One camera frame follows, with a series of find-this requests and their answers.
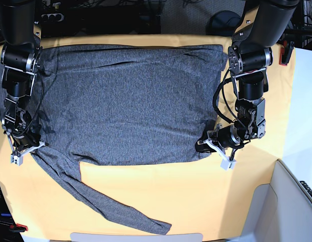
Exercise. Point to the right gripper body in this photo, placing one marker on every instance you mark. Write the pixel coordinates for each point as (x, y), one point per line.
(26, 140)

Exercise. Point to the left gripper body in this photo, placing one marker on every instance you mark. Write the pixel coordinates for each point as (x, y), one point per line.
(226, 137)

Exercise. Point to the grey long-sleeve shirt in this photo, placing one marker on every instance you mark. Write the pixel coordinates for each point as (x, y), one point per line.
(120, 105)

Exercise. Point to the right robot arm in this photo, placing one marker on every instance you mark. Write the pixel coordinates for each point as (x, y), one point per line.
(19, 57)

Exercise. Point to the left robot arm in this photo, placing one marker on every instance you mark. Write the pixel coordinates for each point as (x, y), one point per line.
(249, 56)

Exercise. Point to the yellow table cloth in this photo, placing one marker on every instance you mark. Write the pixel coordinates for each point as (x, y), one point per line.
(194, 197)

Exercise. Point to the red black clamp left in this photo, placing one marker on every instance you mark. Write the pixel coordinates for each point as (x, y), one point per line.
(18, 228)

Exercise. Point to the red black clamp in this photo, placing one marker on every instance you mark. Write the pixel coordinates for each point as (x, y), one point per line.
(18, 228)
(286, 52)

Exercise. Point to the black remote on box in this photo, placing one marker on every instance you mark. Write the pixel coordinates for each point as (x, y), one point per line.
(307, 187)

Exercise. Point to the white cardboard box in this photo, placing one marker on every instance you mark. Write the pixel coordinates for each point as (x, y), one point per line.
(280, 210)

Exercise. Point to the red black clamp right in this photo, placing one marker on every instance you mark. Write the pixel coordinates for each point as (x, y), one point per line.
(286, 52)

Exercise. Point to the grey plate at table edge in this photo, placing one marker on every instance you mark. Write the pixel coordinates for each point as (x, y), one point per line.
(193, 237)

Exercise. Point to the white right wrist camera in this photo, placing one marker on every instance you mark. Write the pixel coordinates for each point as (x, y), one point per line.
(17, 159)

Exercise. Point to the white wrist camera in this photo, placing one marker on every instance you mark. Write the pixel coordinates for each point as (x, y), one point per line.
(227, 164)
(17, 159)

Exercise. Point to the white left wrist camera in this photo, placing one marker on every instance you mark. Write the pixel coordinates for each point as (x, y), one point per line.
(227, 164)

